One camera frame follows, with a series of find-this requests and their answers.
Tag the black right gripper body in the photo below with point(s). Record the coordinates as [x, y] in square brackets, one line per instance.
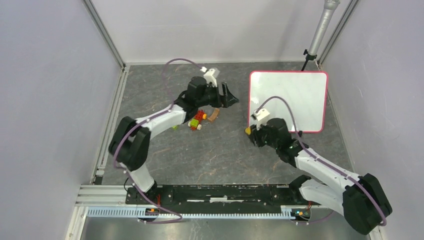
[260, 137]

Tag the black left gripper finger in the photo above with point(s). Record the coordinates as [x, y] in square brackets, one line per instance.
[225, 103]
[227, 97]

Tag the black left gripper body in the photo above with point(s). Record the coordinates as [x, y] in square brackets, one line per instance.
[210, 97]

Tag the pink framed whiteboard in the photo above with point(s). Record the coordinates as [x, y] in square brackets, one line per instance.
[304, 91]

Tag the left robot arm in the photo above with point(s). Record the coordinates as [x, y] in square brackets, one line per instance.
[130, 143]

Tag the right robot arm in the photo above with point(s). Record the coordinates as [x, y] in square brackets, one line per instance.
[360, 199]

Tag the brown curved block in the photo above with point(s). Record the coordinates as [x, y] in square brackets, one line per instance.
[212, 117]

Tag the red yellow toy block car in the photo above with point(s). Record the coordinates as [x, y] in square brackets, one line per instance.
[196, 122]

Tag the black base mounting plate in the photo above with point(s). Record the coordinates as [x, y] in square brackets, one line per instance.
[220, 198]

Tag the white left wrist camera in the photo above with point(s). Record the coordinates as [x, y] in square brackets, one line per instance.
[211, 77]

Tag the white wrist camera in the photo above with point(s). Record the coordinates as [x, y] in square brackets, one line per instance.
[211, 77]
[260, 117]

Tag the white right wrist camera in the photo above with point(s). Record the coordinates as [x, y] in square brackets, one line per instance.
[260, 117]

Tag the white slotted cable duct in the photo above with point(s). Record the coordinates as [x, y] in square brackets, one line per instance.
[155, 213]

